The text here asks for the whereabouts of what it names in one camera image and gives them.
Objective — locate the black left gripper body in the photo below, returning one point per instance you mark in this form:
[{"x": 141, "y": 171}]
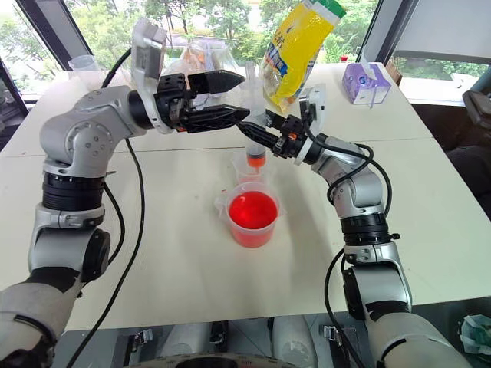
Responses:
[{"x": 170, "y": 101}]

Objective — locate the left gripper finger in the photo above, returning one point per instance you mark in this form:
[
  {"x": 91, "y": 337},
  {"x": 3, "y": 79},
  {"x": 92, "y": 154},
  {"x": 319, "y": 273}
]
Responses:
[
  {"x": 218, "y": 81},
  {"x": 215, "y": 118}
]

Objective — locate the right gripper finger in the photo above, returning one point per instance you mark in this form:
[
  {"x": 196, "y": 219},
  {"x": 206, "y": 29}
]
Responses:
[
  {"x": 274, "y": 119},
  {"x": 259, "y": 137}
]

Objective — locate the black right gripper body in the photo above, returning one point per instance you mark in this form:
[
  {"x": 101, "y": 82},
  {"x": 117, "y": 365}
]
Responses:
[{"x": 289, "y": 138}]

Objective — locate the clear plastic syringe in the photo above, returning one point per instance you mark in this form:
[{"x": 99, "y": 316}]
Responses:
[{"x": 256, "y": 155}]

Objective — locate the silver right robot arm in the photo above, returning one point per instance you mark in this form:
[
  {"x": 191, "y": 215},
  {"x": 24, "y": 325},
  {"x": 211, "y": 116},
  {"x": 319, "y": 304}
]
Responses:
[{"x": 368, "y": 195}]

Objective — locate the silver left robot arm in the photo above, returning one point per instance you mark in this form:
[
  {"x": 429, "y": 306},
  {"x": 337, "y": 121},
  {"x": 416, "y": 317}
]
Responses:
[{"x": 76, "y": 142}]

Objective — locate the small clear measuring cup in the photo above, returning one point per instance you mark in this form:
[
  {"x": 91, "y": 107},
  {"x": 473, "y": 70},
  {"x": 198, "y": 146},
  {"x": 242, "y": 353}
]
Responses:
[{"x": 245, "y": 178}]

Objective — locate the measuring cup with red liquid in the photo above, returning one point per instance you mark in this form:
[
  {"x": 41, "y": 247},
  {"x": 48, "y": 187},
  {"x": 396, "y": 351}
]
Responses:
[{"x": 252, "y": 220}]

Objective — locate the clear empty plastic cup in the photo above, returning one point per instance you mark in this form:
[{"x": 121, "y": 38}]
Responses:
[{"x": 82, "y": 63}]

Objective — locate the clear plastic bag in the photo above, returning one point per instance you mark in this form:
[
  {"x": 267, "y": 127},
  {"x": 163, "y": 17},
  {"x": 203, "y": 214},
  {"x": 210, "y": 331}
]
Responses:
[{"x": 199, "y": 57}]

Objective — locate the yellow plastic bag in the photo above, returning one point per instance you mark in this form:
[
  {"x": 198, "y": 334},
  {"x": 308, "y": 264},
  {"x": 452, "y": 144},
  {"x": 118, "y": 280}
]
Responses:
[{"x": 299, "y": 53}]

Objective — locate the purple tissue box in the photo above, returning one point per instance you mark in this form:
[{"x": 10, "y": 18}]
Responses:
[{"x": 364, "y": 82}]

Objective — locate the black chair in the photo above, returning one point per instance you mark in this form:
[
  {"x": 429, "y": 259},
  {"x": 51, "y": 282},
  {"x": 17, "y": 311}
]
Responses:
[{"x": 475, "y": 153}]

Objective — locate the metal table clamp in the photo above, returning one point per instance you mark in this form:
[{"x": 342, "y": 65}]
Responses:
[
  {"x": 142, "y": 337},
  {"x": 332, "y": 332}
]

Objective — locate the dark round rim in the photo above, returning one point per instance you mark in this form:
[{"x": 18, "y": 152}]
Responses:
[{"x": 203, "y": 362}]

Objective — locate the crumpled green white cloth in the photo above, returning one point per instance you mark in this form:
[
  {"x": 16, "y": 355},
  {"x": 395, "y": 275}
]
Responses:
[{"x": 475, "y": 335}]

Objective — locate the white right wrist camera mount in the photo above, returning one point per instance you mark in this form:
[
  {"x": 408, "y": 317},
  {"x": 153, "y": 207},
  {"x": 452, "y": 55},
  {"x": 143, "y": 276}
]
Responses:
[{"x": 315, "y": 103}]

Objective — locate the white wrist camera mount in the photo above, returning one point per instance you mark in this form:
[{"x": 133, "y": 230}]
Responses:
[
  {"x": 147, "y": 46},
  {"x": 315, "y": 103}
]

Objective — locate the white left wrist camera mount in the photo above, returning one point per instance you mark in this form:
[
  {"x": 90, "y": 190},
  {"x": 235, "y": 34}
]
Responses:
[{"x": 147, "y": 46}]

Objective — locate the dark window frame post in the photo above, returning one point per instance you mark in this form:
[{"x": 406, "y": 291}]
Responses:
[
  {"x": 57, "y": 30},
  {"x": 377, "y": 27}
]

